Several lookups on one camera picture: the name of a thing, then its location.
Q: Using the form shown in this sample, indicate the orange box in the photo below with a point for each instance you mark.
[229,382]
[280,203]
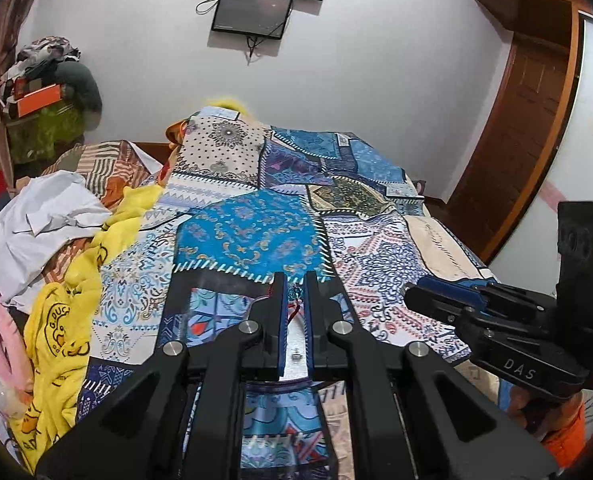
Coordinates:
[38,99]

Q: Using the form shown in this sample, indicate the right hand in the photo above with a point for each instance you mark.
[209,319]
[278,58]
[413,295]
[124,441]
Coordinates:
[528,411]

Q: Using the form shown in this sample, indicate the white sliding wardrobe door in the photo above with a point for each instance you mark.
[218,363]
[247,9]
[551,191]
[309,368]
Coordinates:
[530,258]

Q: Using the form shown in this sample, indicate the green patterned cloth table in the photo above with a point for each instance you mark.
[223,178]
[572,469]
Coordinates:
[37,136]

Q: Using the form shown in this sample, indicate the striped orange pillow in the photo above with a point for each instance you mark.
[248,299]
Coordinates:
[107,168]

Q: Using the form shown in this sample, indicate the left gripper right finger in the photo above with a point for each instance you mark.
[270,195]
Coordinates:
[324,359]

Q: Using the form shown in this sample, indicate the white crumpled cloth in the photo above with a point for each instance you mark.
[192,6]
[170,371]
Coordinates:
[48,213]

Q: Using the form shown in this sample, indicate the yellow duck blanket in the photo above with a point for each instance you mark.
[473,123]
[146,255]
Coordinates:
[102,316]

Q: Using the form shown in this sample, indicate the blue patchwork bedspread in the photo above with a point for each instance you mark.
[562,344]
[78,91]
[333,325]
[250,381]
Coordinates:
[325,202]

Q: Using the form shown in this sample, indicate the brown wooden wardrobe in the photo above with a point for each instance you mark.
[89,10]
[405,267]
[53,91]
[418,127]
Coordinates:
[525,124]

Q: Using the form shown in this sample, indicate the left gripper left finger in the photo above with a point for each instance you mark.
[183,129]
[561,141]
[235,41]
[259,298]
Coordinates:
[267,358]

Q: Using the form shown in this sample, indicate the pink plush toy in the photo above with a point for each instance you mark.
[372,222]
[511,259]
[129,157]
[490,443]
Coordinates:
[16,371]

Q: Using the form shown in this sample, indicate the small black wall monitor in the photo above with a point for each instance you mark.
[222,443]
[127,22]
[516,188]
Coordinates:
[266,19]

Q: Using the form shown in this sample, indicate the pile of clothes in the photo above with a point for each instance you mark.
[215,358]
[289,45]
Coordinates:
[44,62]

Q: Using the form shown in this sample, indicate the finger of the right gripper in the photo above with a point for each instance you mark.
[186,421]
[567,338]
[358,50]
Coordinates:
[463,293]
[426,303]

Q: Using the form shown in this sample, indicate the purple heart jewelry box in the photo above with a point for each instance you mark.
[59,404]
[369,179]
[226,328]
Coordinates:
[296,359]

